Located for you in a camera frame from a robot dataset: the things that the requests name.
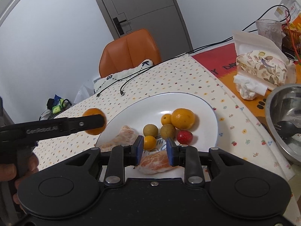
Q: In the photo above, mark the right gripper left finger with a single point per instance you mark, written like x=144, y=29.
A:
x=120, y=158

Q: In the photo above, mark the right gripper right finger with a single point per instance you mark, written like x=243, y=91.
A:
x=188, y=158

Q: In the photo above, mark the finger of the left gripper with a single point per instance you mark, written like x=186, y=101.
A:
x=84, y=123

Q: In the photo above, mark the large orange mandarin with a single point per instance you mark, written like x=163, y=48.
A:
x=98, y=125

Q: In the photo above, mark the small yellow kumquat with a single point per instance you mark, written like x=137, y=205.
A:
x=150, y=143

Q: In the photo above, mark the orange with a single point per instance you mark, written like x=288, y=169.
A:
x=182, y=119

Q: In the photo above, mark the left hand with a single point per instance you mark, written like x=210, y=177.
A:
x=9, y=173

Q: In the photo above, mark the white plastic bag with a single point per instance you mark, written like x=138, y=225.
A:
x=85, y=91

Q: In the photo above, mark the small orange kumquat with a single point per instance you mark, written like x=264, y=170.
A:
x=166, y=119

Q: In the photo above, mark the white oval plate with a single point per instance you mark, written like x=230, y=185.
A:
x=150, y=111

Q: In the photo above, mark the white black cushion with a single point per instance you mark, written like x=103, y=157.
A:
x=105, y=81

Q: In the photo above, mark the dotted white tablecloth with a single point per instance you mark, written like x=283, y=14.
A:
x=239, y=132

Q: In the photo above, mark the crumpled white tissue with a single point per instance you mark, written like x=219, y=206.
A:
x=248, y=88

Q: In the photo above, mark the orange leather chair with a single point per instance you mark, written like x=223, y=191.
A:
x=128, y=52

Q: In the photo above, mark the red orange placemat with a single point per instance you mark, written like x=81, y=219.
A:
x=221, y=61

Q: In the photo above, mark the stainless steel bowl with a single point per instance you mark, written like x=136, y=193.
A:
x=282, y=112

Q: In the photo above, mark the floral tissue pack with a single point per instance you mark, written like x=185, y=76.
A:
x=263, y=65

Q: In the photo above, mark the grey door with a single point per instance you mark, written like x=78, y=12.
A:
x=162, y=18

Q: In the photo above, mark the clear plastic cup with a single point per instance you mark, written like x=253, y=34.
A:
x=272, y=30

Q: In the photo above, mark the orange snack bag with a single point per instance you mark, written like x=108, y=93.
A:
x=293, y=37

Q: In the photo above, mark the black wire rack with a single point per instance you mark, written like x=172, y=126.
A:
x=55, y=106

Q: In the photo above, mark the black door handle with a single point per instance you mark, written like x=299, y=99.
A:
x=118, y=26

